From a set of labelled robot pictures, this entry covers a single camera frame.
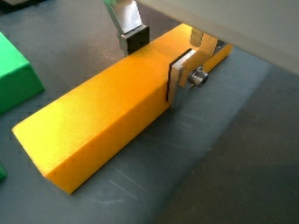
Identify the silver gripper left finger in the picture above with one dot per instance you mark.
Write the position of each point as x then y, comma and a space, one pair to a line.
133, 32

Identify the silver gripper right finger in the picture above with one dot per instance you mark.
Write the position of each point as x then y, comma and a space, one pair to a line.
190, 69

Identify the yellow rectangular bar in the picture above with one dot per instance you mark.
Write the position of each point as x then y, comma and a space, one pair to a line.
78, 132

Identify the green zigzag block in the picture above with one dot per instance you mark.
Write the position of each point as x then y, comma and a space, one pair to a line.
19, 80

